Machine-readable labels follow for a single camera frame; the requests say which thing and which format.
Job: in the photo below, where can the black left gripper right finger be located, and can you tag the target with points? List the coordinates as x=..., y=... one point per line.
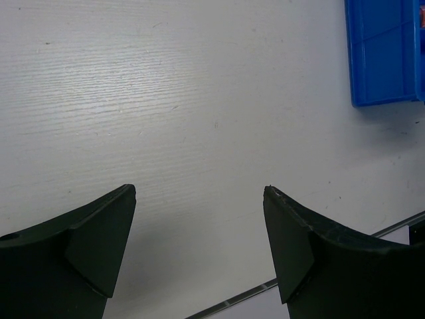
x=327, y=270

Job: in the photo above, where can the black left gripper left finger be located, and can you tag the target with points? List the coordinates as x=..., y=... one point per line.
x=68, y=266

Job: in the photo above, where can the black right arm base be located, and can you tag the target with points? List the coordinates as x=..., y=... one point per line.
x=417, y=233

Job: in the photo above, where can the blue plastic compartment bin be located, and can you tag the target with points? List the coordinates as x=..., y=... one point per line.
x=386, y=51

